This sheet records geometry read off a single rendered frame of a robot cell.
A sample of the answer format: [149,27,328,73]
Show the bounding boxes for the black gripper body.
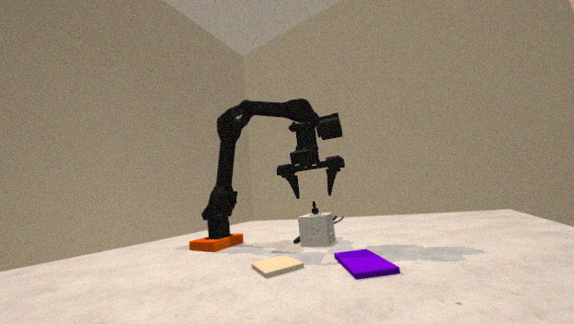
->
[277,140,345,176]

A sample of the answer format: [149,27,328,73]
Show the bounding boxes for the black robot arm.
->
[201,98,343,239]

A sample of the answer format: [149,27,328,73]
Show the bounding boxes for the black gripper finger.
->
[281,175,300,199]
[326,168,340,196]

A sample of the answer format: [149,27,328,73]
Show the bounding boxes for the purple flat rectangular block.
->
[335,249,400,279]

